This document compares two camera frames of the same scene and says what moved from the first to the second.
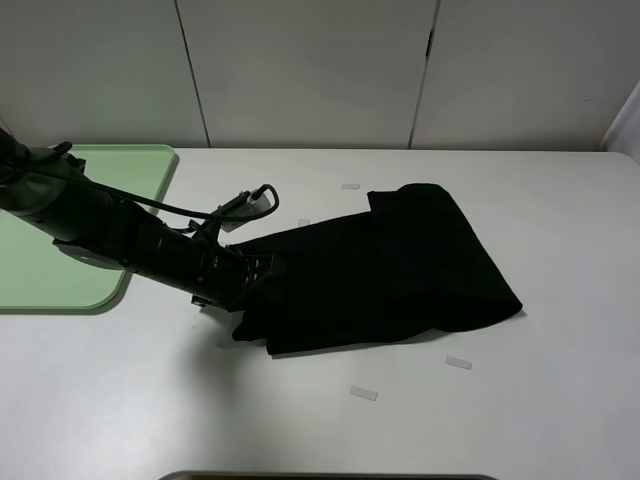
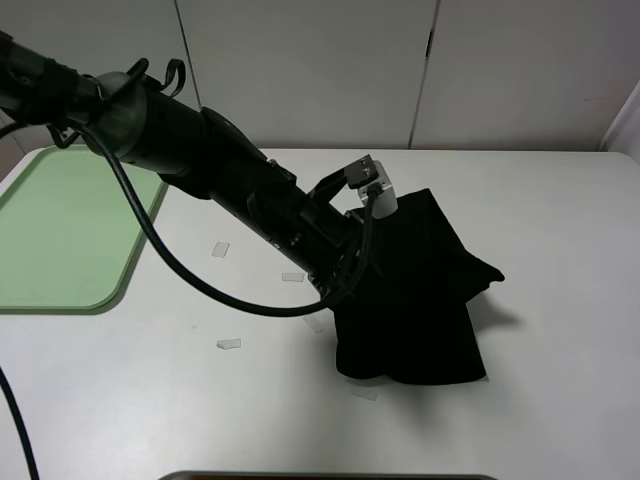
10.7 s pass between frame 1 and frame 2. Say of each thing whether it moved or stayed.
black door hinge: stayed
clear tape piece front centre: stayed
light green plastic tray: stayed
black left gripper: moved
